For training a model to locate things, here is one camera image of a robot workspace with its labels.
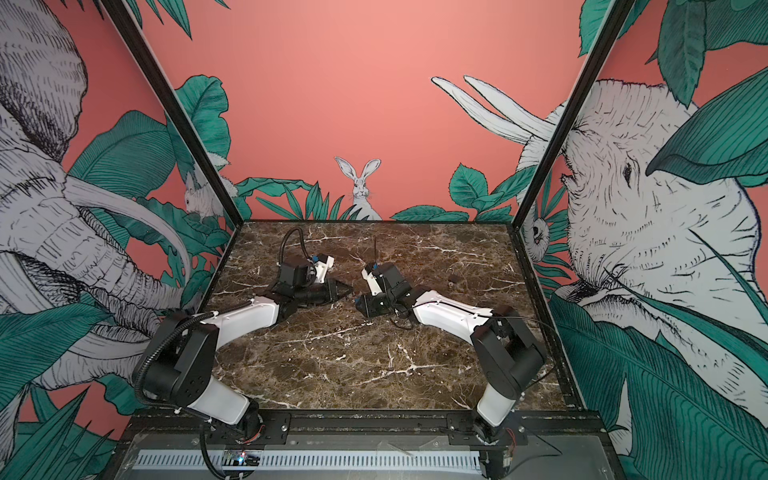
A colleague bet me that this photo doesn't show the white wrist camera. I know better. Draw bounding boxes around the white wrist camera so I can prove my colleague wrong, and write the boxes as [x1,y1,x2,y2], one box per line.
[361,267,383,296]
[311,254,335,284]

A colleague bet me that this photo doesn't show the black corrugated cable left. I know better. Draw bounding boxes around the black corrugated cable left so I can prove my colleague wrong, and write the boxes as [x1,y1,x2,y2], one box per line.
[131,311,217,409]

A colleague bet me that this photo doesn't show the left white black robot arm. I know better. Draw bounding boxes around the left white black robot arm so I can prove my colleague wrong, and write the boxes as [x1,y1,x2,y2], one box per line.
[132,255,353,444]

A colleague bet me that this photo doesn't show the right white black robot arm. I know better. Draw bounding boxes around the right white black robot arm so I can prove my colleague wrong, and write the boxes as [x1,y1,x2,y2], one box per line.
[355,263,548,444]

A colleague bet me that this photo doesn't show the left black frame post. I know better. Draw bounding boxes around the left black frame post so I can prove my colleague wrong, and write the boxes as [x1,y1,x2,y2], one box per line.
[101,0,244,229]

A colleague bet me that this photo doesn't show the right black frame post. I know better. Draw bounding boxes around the right black frame post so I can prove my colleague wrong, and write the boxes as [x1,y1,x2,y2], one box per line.
[512,0,634,231]

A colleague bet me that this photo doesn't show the black front mounting rail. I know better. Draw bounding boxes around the black front mounting rail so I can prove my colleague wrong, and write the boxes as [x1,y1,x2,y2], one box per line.
[119,409,608,449]

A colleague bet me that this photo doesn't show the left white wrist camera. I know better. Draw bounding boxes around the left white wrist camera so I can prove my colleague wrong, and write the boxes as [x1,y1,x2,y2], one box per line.
[311,254,335,284]

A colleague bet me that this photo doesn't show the white perforated cable tray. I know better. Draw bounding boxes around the white perforated cable tray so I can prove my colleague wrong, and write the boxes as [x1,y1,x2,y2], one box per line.
[132,449,481,473]

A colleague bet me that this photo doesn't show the small green circuit board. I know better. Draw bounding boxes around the small green circuit board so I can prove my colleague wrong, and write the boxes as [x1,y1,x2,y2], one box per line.
[222,450,261,468]

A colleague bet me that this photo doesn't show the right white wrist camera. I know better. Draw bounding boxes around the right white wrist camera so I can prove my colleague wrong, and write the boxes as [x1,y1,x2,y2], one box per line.
[361,267,383,296]

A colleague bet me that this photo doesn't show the black frame post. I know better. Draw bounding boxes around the black frame post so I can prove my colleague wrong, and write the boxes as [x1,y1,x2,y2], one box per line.
[101,0,244,229]
[512,0,634,231]

